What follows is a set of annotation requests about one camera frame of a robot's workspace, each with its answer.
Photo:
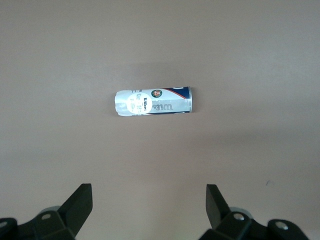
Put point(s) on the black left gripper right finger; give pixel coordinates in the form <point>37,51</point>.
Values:
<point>220,215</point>

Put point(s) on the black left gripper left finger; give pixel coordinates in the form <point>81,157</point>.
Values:
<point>75,210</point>

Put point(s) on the white blue tennis ball can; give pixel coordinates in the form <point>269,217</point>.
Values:
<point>160,102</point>

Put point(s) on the brown table cover sheet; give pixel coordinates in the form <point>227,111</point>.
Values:
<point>75,62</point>

